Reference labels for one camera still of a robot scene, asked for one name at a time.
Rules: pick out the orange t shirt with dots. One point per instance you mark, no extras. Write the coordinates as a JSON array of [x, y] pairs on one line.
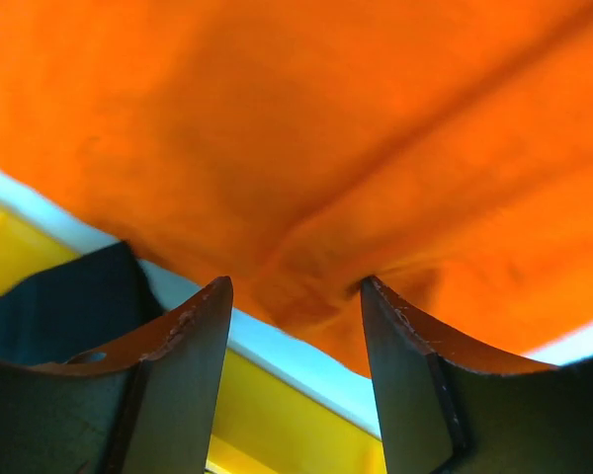
[[298, 147]]

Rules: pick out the black t shirt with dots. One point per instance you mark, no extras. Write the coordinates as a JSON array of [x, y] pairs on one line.
[[78, 306]]

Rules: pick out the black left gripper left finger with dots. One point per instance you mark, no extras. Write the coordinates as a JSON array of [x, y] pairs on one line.
[[142, 403]]

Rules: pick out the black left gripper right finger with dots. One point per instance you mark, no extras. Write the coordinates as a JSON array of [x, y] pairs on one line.
[[448, 403]]

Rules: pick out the yellow plastic bin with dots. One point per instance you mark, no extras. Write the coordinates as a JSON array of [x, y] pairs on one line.
[[282, 407]]

